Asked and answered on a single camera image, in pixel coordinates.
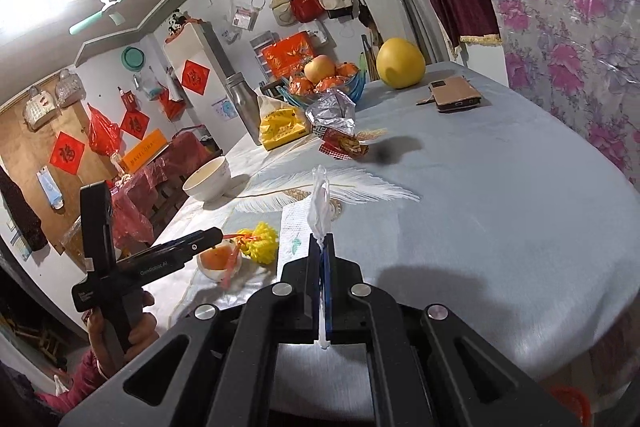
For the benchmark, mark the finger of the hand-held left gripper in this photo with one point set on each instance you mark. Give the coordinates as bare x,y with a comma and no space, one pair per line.
200,241

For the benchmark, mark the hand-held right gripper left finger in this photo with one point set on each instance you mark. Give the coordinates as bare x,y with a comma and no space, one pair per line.
309,277

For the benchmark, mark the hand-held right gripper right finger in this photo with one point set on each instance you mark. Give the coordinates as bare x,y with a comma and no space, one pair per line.
327,277

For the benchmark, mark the white plastic wrapper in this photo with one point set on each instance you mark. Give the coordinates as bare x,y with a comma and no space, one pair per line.
320,207

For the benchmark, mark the person's left forearm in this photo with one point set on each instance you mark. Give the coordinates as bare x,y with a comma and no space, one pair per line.
80,387

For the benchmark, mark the person's left hand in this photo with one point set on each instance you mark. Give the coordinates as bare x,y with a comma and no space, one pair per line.
142,327

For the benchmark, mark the small cup with orange contents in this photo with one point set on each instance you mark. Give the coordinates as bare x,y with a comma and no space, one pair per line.
220,259

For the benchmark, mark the white paper towel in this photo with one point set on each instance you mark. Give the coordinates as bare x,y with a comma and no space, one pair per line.
297,232

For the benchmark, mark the white ceramic bowl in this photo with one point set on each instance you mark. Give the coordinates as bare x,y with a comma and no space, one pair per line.
207,187

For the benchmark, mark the blue face mask pack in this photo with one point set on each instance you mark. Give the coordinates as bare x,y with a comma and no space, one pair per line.
50,189

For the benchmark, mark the dark hanging garment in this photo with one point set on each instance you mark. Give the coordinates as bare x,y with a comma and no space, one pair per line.
22,212

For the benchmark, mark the large red diamond paper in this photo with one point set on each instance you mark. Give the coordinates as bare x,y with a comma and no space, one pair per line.
67,154

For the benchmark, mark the red plastic cover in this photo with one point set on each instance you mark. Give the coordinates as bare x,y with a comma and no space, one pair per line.
170,157

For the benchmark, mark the long orange box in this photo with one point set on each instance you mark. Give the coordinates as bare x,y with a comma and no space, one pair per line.
142,151

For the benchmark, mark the red plastic bag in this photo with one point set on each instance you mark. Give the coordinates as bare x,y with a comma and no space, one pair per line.
102,132

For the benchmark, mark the small red diamond paper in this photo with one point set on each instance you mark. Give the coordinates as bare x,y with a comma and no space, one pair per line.
134,124

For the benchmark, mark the red snack wrapper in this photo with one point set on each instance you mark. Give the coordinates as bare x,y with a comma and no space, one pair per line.
345,146

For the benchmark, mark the woven white basket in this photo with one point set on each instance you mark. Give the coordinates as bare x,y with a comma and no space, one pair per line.
69,89
40,109

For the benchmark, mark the stainless steel bottle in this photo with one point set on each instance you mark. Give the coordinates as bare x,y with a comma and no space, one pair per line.
242,107

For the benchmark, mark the yellow plastic bag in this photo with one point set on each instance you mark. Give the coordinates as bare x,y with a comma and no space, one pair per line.
282,127

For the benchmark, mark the red diamond paper on refrigerator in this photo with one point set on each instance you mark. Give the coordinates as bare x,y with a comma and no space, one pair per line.
195,77

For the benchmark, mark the silver foil packet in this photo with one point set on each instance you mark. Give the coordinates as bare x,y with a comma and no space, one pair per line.
330,112

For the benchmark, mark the teal plate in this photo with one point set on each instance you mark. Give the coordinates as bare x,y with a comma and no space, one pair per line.
133,59

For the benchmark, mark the wrapped orange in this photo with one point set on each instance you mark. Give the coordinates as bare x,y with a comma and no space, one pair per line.
301,86
346,69
331,83

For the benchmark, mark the white refrigerator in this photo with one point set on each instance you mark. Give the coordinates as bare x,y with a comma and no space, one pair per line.
212,52

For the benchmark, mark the blue glass fruit bowl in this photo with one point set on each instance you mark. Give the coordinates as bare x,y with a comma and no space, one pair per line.
357,89

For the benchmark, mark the orange gift box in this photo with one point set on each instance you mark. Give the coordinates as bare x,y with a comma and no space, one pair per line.
287,54

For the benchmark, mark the apple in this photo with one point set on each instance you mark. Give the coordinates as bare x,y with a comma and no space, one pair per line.
320,67

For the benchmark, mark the cartoon mouse plush toy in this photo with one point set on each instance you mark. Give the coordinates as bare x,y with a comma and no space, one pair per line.
175,24

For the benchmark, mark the phone in tan case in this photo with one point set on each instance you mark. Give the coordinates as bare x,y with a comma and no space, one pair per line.
455,94

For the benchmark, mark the yellow pomelo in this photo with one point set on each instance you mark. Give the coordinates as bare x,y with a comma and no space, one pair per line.
400,64

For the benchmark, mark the teal ceiling fan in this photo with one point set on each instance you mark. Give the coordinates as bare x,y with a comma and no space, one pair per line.
107,7

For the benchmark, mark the tan bag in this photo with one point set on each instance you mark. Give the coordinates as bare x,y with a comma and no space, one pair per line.
282,9

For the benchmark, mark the floral plastic sheet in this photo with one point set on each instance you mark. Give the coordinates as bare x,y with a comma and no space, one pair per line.
565,32

